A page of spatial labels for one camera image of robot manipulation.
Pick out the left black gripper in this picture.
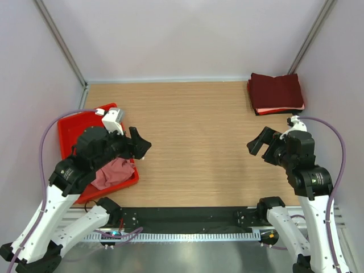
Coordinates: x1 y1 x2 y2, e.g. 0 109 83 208
93 124 151 169

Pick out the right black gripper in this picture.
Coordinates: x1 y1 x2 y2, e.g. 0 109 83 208
247 126 295 169

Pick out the pink t shirt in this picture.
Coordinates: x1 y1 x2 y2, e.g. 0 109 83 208
91 158 135 191

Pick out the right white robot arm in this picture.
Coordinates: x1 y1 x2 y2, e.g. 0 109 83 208
247 124 350 272

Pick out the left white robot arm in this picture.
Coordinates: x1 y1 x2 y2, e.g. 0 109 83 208
1 127 151 272

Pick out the pink folded shirt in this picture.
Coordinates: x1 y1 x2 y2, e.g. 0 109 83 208
254 104 305 115

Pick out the dark red folded shirt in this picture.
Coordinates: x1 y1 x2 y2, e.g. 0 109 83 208
249 73 304 108

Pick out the red plastic tray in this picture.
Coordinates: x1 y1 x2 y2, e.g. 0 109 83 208
57 112 139 204

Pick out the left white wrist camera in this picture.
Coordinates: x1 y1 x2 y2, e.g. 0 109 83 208
96 107 125 135

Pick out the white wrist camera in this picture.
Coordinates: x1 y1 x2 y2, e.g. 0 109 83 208
279 115 307 140
96 107 125 135

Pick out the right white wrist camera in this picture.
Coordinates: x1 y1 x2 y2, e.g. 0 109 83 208
279 115 307 140

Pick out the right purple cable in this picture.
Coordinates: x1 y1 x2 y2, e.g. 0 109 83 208
298 115 348 270

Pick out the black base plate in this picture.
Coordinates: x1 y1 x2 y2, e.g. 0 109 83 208
103 206 270 234

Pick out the slotted cable duct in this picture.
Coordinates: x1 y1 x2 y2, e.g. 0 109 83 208
81 231 261 243

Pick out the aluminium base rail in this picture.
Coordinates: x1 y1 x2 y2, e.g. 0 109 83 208
59 206 345 229

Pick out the left aluminium frame post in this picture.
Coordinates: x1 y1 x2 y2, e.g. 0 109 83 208
33 0 88 88

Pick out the aluminium frame post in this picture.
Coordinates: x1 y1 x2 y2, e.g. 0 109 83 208
33 0 88 88
287 0 337 75

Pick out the right aluminium frame post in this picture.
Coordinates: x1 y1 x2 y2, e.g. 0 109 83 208
287 0 337 75

